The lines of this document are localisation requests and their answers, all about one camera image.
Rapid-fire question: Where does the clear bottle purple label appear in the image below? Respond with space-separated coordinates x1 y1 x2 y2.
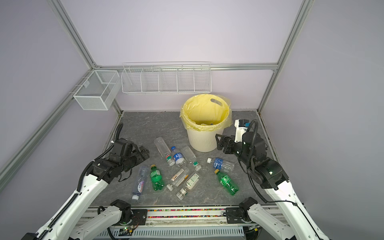
132 166 149 201

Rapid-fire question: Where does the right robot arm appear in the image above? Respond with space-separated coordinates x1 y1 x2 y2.
215 131 328 240

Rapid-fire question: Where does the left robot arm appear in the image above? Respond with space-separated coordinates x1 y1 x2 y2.
23 123 150 240

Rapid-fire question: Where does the white plastic waste bin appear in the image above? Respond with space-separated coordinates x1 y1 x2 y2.
186 129 224 153

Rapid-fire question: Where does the yellow plastic bin liner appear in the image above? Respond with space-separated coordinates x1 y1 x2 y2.
180 94 233 132

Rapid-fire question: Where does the blue label bottle white cap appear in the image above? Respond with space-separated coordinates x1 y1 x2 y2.
207 158 235 173

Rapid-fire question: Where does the green bottle right yellow cap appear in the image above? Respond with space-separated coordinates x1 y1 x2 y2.
214 169 239 196

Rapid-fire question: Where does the green bottle yellow cap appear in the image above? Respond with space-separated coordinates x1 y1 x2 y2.
150 165 165 191
214 169 239 196

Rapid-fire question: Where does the clear bottle red green label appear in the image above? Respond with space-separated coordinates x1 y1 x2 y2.
154 137 175 166

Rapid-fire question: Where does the clear bottle green neck label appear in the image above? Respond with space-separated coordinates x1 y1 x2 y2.
181 146 202 172

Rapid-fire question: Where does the green bottle left yellow cap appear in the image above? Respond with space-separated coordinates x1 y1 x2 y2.
150 165 165 191

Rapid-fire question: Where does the clear bottle blue label cap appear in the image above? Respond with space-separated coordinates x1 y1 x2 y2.
171 146 186 167

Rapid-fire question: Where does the clear bottle green white label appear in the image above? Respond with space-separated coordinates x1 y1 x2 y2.
176 173 200 200

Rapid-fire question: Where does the clear bottle yellow white label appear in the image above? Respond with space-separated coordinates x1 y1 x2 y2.
167 167 191 192

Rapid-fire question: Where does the small white mesh basket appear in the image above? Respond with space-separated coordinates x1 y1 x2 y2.
74 70 121 111

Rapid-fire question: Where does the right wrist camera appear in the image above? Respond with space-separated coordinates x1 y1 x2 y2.
234 119 250 143

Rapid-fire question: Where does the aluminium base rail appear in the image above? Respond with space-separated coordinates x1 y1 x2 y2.
71 204 319 240

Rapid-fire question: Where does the long white wire basket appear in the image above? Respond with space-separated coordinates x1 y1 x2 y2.
121 62 212 95

